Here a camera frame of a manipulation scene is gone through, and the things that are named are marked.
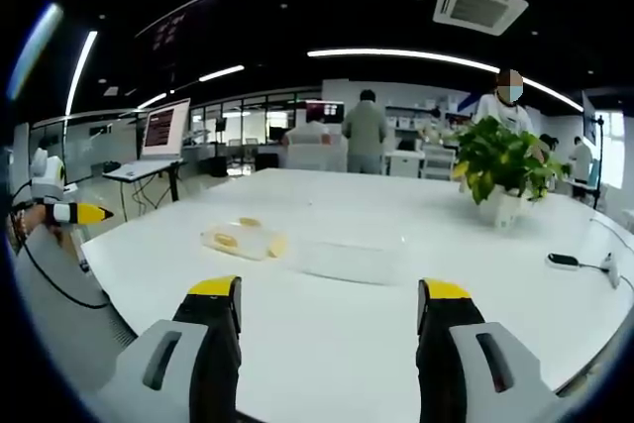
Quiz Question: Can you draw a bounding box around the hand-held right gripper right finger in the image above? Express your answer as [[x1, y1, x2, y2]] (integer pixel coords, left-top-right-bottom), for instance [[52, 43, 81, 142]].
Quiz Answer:
[[415, 277, 562, 423]]

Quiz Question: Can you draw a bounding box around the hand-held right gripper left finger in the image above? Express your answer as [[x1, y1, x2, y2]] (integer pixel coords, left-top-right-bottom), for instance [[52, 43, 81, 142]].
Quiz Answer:
[[96, 274, 244, 423]]

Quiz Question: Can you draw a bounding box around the person's left hand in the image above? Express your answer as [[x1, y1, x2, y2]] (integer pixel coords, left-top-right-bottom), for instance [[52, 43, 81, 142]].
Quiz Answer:
[[17, 207, 66, 247]]

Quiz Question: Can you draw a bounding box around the white side desk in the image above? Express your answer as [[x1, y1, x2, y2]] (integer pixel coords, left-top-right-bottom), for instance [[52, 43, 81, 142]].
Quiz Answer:
[[101, 159, 190, 224]]

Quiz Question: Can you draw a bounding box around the computer monitor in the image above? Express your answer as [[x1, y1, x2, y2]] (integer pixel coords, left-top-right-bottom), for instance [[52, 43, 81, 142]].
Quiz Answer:
[[140, 97, 192, 162]]

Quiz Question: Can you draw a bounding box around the black oval device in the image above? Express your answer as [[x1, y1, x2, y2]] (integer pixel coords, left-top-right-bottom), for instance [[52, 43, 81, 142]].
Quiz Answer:
[[545, 252, 581, 272]]

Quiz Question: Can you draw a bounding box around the clear empty plastic container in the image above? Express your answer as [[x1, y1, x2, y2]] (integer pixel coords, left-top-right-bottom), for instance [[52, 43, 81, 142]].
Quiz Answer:
[[295, 238, 405, 286]]

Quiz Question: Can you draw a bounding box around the white handheld device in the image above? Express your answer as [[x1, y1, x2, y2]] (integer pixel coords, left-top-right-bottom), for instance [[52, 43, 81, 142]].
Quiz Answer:
[[600, 253, 621, 290]]

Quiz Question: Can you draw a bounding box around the green potted plant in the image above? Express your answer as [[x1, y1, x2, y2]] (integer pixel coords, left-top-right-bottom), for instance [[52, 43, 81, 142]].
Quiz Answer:
[[451, 115, 572, 230]]

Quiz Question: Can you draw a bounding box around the black tripod stand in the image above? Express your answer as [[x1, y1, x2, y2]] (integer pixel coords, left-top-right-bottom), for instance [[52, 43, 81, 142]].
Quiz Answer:
[[592, 114, 611, 211]]

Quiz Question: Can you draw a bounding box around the long ceiling light strip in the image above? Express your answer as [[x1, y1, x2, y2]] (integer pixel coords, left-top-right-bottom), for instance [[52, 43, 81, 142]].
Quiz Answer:
[[306, 48, 585, 113]]

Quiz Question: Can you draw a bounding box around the ceiling air conditioner vent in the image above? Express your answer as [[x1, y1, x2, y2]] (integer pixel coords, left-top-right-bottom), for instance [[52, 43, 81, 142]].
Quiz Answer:
[[432, 0, 530, 38]]

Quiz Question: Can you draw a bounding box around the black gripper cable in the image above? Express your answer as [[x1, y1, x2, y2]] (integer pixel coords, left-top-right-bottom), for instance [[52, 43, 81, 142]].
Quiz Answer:
[[20, 232, 109, 309]]

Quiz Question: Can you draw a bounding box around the thin table cable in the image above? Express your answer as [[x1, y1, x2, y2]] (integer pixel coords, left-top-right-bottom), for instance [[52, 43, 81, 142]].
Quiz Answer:
[[577, 217, 634, 293]]

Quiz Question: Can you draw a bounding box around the wall screen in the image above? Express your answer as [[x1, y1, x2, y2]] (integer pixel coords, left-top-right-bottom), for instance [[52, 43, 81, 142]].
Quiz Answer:
[[304, 99, 346, 124]]

